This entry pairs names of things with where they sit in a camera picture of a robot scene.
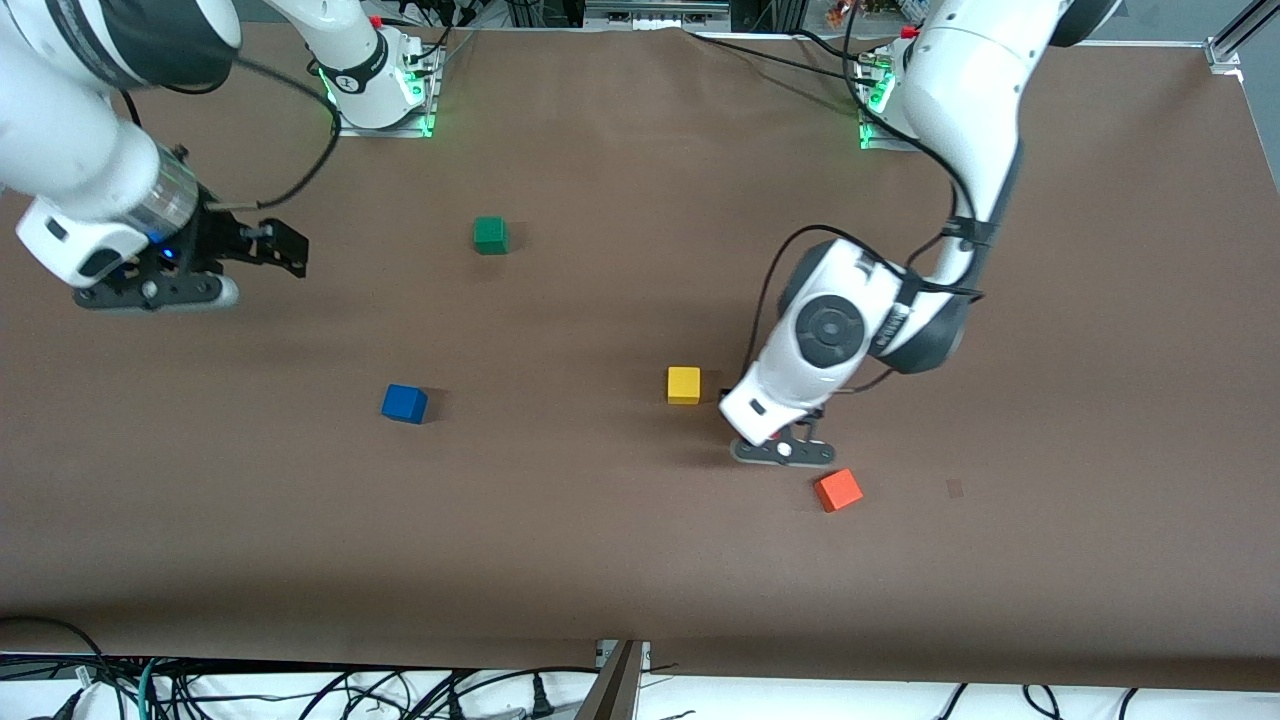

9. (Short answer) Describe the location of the silver aluminium rail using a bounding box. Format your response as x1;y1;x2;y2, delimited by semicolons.
585;0;731;31

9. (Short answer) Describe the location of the black looped cable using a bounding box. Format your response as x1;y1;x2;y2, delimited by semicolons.
0;614;107;691

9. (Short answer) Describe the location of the orange wooden cube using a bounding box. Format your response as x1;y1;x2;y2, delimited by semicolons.
813;468;864;513

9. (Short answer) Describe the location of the long black table cable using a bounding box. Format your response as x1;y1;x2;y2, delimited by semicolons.
686;30;883;89

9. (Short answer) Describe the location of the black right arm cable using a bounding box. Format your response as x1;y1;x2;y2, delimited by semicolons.
205;55;343;211

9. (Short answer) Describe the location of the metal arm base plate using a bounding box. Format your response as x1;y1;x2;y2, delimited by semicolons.
330;40;441;139
857;55;926;153

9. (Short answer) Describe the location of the aluminium frame corner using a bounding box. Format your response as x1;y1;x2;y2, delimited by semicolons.
1205;0;1280;71

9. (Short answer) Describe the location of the short black table cable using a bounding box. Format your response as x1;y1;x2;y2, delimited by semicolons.
788;26;869;63

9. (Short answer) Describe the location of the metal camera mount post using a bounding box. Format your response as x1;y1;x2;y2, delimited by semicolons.
575;640;653;720

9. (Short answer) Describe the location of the brown table cover sheet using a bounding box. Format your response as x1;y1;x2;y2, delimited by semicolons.
0;25;1280;693

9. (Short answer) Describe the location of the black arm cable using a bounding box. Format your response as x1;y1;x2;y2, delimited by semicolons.
742;0;986;396
205;55;343;211

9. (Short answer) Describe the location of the black cable tangle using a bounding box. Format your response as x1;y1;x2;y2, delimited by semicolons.
0;655;601;720

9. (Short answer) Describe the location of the blue wooden cube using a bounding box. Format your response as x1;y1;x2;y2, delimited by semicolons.
381;384;429;425

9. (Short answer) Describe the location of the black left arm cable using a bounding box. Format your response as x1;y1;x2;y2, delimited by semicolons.
742;0;986;396

